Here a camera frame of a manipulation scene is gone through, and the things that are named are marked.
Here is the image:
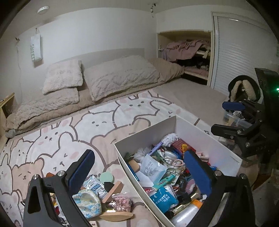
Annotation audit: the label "pale wooden block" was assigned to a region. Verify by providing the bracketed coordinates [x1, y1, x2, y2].
[102, 181, 123, 202]

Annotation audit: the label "teal tube box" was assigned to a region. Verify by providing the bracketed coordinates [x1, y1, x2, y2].
[153, 175, 177, 190]

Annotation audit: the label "bag of pink candies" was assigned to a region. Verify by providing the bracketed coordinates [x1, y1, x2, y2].
[109, 192, 133, 212]

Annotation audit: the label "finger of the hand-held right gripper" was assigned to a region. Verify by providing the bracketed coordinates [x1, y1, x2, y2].
[222, 99, 265, 119]
[211, 123, 260, 145]

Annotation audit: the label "blue face mask packet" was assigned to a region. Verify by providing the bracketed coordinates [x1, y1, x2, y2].
[149, 185, 179, 213]

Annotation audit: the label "dark clothes pile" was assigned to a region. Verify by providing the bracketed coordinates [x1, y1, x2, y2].
[176, 56, 211, 71]

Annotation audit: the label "white wall cable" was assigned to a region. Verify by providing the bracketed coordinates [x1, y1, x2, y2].
[15, 38, 23, 98]

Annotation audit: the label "pink clothes pile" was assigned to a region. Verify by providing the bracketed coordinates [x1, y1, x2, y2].
[160, 40, 211, 61]

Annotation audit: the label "floral fabric pouch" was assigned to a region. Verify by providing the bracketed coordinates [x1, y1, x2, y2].
[72, 189, 102, 219]

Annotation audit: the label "beige folded blanket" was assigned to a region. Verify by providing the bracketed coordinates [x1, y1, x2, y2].
[5, 58, 186, 138]

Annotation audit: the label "grey knitted pillow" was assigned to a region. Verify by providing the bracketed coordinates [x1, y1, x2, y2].
[83, 55, 162, 102]
[13, 87, 79, 118]

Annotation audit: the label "black fleece-lined boot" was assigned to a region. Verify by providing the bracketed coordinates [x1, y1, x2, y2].
[228, 75, 262, 103]

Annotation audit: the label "boat-shaped wooden tray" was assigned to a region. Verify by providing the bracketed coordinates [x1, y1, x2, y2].
[97, 210, 134, 222]

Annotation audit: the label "white shoe box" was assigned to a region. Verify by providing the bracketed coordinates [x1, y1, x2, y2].
[113, 115, 243, 227]

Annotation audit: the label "wooden closet niche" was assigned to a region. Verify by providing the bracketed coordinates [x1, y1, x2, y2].
[157, 29, 213, 86]

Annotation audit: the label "white louvred door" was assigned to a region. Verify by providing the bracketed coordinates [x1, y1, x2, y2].
[211, 12, 279, 96]

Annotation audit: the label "blue white paper packet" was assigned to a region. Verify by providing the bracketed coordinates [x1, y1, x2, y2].
[139, 155, 167, 182]

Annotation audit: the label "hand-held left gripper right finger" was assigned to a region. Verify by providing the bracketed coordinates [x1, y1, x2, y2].
[183, 149, 256, 227]

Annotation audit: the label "mint green round compact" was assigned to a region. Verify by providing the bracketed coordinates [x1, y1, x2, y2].
[99, 172, 115, 184]

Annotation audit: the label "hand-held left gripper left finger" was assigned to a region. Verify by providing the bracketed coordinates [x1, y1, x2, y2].
[23, 149, 96, 227]

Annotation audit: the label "fluffy square pillow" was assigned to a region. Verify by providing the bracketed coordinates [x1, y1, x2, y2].
[42, 59, 84, 95]

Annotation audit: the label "clear plastic bin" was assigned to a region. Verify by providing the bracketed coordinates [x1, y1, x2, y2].
[223, 110, 255, 129]

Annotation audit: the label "red box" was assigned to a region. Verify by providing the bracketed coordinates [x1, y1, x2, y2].
[172, 140, 189, 151]

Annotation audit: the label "clear blue-print packets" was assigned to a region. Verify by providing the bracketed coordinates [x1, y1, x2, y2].
[83, 175, 107, 199]

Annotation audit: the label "white hanging paper bag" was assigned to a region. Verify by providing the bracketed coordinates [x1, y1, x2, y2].
[31, 27, 43, 68]

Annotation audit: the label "wooden bedside shelf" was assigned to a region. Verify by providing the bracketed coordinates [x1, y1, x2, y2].
[0, 92, 15, 144]

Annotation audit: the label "cream block with printed label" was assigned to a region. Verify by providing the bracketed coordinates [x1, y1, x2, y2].
[128, 160, 140, 174]

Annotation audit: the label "clear plastic wrapped roll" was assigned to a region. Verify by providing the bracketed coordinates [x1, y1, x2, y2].
[170, 203, 200, 227]

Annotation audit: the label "white fluffy hair tie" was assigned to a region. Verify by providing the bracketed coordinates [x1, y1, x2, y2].
[162, 133, 179, 147]

